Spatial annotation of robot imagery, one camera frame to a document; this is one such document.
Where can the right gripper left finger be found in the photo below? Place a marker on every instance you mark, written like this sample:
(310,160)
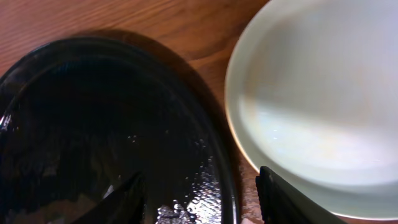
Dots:
(120,202)

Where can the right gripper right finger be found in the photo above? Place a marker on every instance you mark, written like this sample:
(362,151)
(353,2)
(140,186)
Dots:
(281,203)

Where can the light blue plate top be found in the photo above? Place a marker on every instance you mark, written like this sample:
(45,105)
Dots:
(311,92)

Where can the black round tray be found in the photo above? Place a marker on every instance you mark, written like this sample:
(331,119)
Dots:
(103,106)

